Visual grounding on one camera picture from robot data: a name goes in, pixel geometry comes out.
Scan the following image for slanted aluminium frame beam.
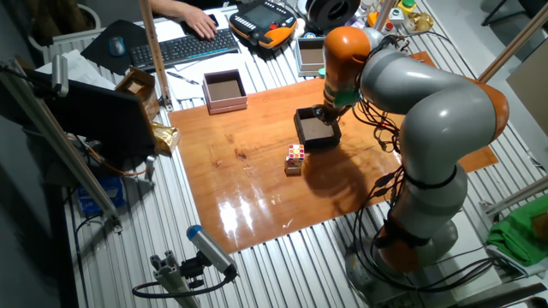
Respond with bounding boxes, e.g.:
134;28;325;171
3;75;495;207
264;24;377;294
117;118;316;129
0;57;123;232

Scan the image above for open grey gift box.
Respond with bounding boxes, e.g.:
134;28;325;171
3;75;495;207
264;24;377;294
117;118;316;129
294;36;327;78

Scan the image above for stack of white papers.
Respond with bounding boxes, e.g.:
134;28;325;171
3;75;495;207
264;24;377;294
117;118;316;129
35;49;116;91

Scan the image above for blue cardboard box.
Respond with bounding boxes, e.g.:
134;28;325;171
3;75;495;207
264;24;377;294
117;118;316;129
76;175;127;217

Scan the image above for slanted wooden frame beam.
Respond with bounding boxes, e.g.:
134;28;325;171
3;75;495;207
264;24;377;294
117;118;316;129
479;2;548;81

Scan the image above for wooden frame post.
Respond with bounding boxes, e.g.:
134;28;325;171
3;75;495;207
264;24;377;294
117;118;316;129
136;0;175;111

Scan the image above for black pen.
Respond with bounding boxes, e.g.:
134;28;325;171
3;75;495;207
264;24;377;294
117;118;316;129
165;70;200;86

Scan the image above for colourful puzzle cube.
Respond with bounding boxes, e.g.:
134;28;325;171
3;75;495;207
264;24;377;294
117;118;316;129
286;144;306;169

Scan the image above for glossy wooden board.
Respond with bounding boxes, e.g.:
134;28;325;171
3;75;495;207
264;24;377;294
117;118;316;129
168;50;500;254

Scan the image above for white box with green button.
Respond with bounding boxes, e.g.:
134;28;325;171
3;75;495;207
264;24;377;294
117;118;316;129
388;7;406;26

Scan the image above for yellow box with green button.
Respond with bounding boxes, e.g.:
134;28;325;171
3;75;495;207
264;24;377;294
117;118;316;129
396;0;417;17

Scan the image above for person's hand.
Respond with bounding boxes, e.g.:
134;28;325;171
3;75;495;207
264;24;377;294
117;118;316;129
182;8;218;41

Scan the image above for black mouse pad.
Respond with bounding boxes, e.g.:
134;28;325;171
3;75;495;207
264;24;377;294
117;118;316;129
80;19;149;76

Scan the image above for black office chair base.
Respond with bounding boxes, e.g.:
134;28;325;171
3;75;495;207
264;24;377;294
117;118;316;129
481;0;548;27

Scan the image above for gold foil bag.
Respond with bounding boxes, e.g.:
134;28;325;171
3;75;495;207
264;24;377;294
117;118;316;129
150;121;182;157

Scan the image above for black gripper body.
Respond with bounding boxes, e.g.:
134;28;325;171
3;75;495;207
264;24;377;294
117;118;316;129
323;102;348;125

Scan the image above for white paper sheets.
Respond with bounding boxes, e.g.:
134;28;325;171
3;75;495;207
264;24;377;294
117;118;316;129
154;9;258;102

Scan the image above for open pink gift box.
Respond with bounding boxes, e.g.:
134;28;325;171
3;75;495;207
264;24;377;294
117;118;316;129
201;68;249;116

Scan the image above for black camera cable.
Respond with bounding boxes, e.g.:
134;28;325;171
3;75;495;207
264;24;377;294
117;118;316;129
131;273;237;299

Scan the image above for silver camera with blue cap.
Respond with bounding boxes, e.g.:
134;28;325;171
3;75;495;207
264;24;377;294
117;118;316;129
186;224;239;278

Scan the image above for crumpled gold foil wrapper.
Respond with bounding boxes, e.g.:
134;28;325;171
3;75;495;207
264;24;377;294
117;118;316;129
404;11;435;34

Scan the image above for upright aluminium post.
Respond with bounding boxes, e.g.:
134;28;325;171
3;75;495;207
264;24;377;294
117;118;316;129
372;0;397;31

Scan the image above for white round bin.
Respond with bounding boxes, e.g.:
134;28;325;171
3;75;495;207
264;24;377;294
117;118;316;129
27;3;103;52

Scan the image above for small brown cardboard box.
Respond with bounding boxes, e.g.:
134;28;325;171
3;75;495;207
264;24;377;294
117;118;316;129
114;66;160;121

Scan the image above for blue computer mouse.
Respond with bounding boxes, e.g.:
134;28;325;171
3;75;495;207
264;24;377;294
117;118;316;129
108;35;127;58

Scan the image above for black gift box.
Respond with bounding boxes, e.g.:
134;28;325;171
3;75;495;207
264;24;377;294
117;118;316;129
293;106;343;151

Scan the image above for orange and black teach pendant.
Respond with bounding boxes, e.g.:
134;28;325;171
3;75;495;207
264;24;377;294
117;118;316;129
228;0;298;50

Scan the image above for purple plastic bag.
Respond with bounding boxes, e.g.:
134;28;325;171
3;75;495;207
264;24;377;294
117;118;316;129
344;15;369;29

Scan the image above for short aluminium profile stub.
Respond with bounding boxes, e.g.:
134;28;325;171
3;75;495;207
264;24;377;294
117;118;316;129
149;250;202;308

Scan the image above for aluminium frame profile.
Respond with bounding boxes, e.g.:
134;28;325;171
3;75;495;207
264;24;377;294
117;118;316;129
479;175;548;217

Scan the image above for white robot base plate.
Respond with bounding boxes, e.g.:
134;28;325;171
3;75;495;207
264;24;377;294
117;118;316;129
427;211;502;300

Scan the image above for grey flat panel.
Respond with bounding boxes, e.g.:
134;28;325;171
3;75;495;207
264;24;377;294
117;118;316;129
506;38;548;138

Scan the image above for green cloth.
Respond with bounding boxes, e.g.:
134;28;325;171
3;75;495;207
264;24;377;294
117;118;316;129
486;194;548;267

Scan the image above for green gripper mount flange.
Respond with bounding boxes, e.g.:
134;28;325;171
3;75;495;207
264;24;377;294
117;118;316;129
319;66;360;107

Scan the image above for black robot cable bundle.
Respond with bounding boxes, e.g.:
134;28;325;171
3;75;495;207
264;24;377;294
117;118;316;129
350;33;500;296

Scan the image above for black filament spool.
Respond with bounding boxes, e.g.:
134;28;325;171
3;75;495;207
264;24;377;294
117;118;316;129
305;0;362;33

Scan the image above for black monitor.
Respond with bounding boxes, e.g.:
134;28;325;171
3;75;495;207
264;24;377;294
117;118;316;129
25;70;158;162

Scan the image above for black computer keyboard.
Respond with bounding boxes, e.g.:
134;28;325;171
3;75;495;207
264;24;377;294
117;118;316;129
129;27;240;73

